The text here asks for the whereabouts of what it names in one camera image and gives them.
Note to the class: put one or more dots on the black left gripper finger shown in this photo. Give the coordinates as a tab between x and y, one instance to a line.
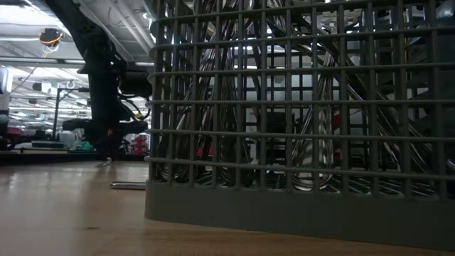
102	145
111	145

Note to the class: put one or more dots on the silver knife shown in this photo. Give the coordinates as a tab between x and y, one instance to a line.
128	185

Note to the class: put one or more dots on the grey mesh cutlery basket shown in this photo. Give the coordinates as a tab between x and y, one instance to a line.
284	213

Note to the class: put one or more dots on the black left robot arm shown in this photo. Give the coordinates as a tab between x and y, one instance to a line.
85	32

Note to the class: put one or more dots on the teal object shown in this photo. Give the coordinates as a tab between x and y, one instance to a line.
87	145

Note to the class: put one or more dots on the black metal gantry frame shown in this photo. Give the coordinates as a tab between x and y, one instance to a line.
56	113

